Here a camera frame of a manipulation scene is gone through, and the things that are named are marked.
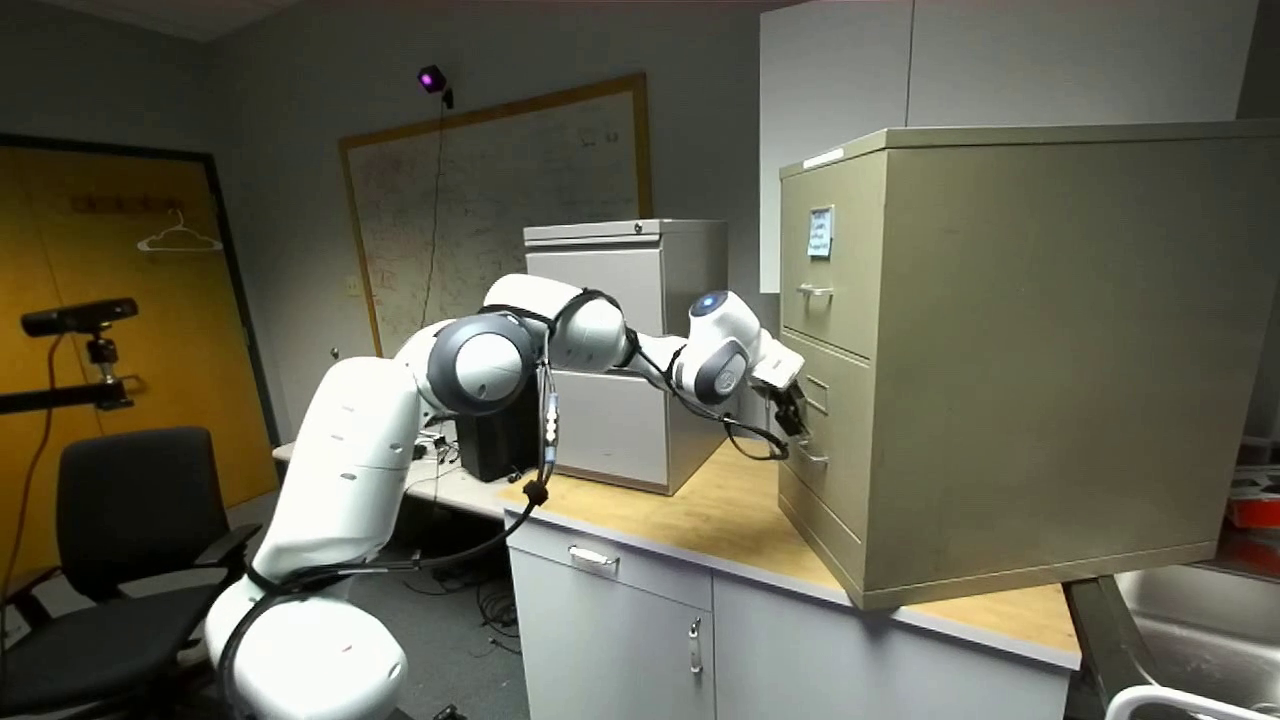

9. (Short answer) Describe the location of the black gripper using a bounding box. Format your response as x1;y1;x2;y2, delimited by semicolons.
768;370;813;443

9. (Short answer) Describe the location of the beige cabinet labelled drawer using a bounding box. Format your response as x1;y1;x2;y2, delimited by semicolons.
775;151;888;365

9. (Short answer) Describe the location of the white label sticker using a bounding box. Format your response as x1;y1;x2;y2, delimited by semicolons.
804;203;839;262

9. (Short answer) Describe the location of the grey metal filing cabinet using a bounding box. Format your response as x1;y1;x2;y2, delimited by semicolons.
521;215;733;500

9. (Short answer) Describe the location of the beige metal filing cabinet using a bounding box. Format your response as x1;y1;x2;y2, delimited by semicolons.
772;114;1280;617

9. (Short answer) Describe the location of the black box device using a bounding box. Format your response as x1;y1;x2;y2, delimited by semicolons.
456;396;550;489

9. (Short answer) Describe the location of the grey base cabinet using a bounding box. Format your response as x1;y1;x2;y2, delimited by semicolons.
504;506;1075;720

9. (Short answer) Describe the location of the wood framed whiteboard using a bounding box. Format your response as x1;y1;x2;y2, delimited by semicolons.
332;66;659;360

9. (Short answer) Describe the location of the steel sink basin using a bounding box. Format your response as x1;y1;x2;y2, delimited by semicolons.
1107;562;1280;712

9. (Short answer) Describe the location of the red container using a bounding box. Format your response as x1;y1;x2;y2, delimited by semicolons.
1219;481;1280;579

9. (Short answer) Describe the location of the white curved faucet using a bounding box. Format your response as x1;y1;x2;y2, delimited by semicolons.
1100;681;1280;720

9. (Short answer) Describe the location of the white clothes hanger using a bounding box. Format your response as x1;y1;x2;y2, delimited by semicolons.
131;207;229;261

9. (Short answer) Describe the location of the black office chair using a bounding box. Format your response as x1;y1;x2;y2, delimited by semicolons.
0;424;266;720

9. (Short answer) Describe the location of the yellow door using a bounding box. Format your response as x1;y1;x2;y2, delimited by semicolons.
0;127;279;596

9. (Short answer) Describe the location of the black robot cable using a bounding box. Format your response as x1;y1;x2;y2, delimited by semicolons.
419;365;563;577

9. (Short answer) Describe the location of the purple lit wall camera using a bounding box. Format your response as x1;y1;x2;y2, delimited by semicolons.
413;61;459;110

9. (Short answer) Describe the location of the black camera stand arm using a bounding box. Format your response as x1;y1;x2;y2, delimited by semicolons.
0;333;148;420

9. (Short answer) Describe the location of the black bar camera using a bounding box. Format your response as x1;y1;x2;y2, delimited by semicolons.
15;290;144;340

